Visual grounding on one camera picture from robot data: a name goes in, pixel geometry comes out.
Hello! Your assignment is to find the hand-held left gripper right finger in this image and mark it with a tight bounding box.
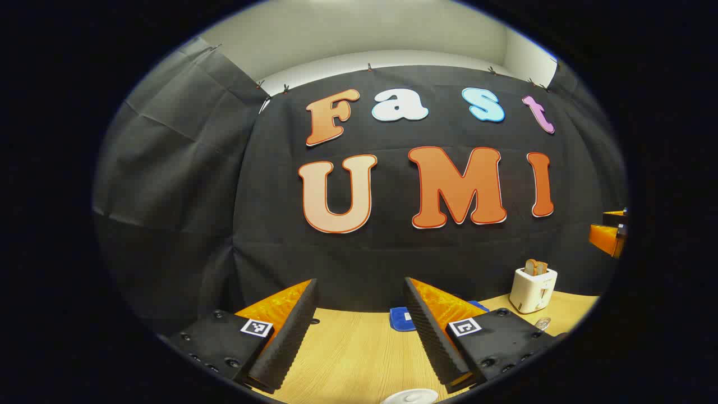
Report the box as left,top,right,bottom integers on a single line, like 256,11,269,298
403,277,567,393

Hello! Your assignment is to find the white toaster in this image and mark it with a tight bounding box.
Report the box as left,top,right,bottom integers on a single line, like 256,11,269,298
509,267,558,314

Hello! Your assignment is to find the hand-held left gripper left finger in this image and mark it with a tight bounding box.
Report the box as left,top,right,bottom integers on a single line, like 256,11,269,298
168,279,319,394

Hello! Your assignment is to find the blue towel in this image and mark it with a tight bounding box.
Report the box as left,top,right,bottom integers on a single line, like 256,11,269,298
390,301,489,332

